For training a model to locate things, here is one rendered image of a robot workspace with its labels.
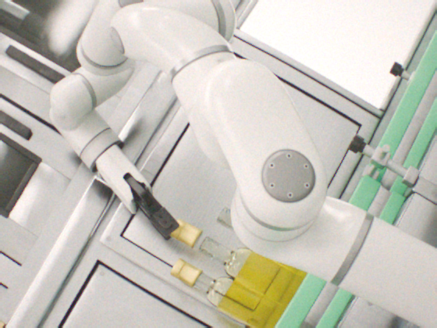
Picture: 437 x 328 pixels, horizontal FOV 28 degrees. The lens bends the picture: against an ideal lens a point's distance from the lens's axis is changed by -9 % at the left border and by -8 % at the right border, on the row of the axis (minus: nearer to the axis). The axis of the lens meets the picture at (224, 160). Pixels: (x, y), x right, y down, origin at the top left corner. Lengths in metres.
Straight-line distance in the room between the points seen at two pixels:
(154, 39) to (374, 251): 0.37
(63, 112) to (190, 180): 0.32
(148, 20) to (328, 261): 0.37
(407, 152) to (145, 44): 0.60
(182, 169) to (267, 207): 0.74
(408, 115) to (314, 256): 0.59
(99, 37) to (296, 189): 0.46
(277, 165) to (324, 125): 0.76
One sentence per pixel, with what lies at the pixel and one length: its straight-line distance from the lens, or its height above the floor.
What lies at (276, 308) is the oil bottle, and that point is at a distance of 1.51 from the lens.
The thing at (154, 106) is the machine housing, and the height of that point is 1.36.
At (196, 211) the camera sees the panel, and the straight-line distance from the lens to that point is 1.69.
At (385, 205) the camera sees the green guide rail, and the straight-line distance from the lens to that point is 1.45.
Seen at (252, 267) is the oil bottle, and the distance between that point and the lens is 1.52.
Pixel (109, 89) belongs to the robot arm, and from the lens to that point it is 1.54.
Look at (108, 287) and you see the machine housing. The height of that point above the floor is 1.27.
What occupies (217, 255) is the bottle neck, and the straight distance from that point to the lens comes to 1.53.
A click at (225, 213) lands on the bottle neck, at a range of 1.55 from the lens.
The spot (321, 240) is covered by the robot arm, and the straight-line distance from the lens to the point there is 1.06.
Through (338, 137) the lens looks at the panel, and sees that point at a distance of 1.74.
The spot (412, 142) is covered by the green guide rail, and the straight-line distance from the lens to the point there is 1.59.
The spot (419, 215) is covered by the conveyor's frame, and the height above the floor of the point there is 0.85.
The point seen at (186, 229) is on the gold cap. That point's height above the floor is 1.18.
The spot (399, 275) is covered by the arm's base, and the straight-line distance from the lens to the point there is 1.06.
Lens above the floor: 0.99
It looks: 7 degrees up
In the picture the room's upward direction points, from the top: 60 degrees counter-clockwise
